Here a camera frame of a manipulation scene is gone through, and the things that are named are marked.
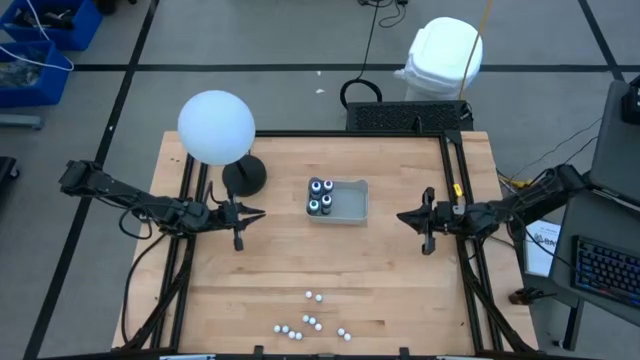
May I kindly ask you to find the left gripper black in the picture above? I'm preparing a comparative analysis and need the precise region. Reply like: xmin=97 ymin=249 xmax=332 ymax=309
xmin=199 ymin=197 xmax=268 ymax=253

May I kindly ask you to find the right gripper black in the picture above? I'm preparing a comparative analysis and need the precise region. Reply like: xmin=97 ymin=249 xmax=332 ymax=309
xmin=396 ymin=187 xmax=469 ymax=256

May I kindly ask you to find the grey plastic bin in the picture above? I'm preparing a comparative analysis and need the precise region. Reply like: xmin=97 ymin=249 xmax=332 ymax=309
xmin=306 ymin=177 xmax=370 ymax=225

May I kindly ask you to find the white globe lamp black base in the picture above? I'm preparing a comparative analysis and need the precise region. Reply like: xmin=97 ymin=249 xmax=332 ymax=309
xmin=177 ymin=89 xmax=268 ymax=198

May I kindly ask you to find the black perforated computer case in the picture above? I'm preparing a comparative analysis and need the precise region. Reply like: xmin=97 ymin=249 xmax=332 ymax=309
xmin=345 ymin=99 xmax=475 ymax=134

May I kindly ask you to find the white paper sheet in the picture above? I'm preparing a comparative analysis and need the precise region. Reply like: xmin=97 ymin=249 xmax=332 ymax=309
xmin=523 ymin=218 xmax=563 ymax=278

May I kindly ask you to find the brown black floor object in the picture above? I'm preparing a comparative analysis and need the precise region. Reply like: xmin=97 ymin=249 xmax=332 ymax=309
xmin=508 ymin=287 xmax=557 ymax=306

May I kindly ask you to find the white bucket with bag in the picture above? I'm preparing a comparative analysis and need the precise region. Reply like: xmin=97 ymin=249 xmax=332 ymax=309
xmin=393 ymin=16 xmax=485 ymax=102

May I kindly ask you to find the dark grey desk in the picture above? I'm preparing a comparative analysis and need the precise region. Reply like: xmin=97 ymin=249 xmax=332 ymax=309
xmin=548 ymin=172 xmax=640 ymax=329

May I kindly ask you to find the black backlit keyboard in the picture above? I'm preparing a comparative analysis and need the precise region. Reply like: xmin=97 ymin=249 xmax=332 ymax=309
xmin=571 ymin=234 xmax=640 ymax=309

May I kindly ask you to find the grey side table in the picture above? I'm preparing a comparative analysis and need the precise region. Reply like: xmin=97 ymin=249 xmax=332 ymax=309
xmin=588 ymin=78 xmax=640 ymax=206

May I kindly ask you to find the blue storage bin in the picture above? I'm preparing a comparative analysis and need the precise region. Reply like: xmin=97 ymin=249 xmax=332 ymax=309
xmin=0 ymin=0 xmax=104 ymax=52
xmin=0 ymin=40 xmax=75 ymax=109

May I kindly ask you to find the black device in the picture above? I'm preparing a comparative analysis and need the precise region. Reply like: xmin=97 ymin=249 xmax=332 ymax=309
xmin=621 ymin=74 xmax=640 ymax=125

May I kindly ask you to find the grey metal bar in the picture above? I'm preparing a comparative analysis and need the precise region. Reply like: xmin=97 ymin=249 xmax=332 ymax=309
xmin=0 ymin=114 xmax=44 ymax=130

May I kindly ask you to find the black floor cable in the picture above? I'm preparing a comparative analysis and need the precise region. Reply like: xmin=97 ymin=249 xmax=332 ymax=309
xmin=339 ymin=0 xmax=385 ymax=110

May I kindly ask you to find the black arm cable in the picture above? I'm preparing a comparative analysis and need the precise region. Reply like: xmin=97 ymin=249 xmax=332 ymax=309
xmin=121 ymin=232 xmax=169 ymax=346

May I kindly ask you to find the yellow cable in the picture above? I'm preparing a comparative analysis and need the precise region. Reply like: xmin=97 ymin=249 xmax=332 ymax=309
xmin=458 ymin=0 xmax=495 ymax=101

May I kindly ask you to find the white cable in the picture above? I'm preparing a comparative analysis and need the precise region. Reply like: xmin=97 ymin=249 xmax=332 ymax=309
xmin=0 ymin=0 xmax=75 ymax=71

